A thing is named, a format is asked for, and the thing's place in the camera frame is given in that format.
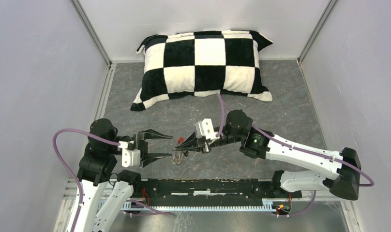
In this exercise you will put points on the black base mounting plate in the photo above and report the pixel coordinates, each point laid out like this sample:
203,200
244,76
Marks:
209,192

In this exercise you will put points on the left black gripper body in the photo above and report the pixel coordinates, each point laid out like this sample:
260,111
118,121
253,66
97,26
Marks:
142,144

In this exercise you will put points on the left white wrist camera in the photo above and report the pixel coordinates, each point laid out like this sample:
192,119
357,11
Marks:
130,155

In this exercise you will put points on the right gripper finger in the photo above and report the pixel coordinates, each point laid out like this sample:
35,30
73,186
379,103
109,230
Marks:
192,139
190,148

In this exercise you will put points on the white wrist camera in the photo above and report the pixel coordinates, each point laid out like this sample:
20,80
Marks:
130,155
205,129

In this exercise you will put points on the black white checkered pillow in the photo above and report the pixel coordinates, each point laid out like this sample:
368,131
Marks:
201,64

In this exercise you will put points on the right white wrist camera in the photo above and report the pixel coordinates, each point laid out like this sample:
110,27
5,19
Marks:
205,129

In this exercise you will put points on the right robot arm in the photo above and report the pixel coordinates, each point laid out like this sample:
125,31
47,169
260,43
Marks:
335,171

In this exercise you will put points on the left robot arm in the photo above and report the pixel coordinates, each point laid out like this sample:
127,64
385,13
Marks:
96,168

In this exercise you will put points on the metal keyring with red handle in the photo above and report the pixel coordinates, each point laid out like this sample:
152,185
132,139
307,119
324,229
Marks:
178,156

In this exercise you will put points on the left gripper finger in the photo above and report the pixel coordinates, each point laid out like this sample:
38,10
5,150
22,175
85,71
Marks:
153,135
149,158

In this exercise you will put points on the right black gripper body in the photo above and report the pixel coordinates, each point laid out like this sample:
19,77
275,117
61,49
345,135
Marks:
224,139

